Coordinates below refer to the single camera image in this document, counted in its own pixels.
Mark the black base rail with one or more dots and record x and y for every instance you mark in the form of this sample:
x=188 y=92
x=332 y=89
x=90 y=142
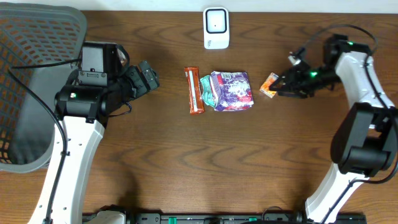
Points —
x=156 y=218

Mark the small orange carton box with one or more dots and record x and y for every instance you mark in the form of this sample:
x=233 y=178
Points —
x=265 y=87

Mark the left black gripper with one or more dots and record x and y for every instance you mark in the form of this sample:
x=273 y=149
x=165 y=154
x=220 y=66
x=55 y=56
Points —
x=137 y=83

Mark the teal snack wrapper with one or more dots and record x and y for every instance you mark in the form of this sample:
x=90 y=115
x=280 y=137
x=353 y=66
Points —
x=207 y=94

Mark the dark grey plastic basket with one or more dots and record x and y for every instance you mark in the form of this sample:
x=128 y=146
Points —
x=38 y=43

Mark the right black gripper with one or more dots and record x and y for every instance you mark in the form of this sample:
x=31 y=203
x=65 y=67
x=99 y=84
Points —
x=290 y=83

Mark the white barcode scanner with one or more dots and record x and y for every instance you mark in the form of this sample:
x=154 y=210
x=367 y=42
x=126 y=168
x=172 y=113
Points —
x=216 y=28

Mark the red purple snack bag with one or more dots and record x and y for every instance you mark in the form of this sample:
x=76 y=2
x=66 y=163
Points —
x=231 y=91

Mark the orange brown snack bar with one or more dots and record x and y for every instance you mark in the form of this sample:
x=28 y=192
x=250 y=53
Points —
x=195 y=99

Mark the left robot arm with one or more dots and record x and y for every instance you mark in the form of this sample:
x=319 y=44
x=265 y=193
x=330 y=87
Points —
x=83 y=111

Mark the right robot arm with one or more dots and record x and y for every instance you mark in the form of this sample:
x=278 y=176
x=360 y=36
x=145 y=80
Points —
x=364 y=147

